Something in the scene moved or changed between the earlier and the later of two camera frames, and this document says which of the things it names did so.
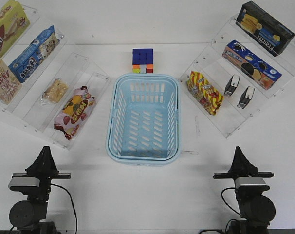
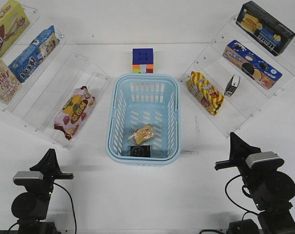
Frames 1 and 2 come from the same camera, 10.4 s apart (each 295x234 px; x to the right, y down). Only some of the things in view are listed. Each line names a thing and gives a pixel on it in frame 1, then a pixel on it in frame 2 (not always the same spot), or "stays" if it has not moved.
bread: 55,92 -> 141,134
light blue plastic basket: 143,119 stays
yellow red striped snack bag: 208,98 stays
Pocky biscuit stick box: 5,84 stays
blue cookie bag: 25,64 stays
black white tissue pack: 246,97 -> 140,151
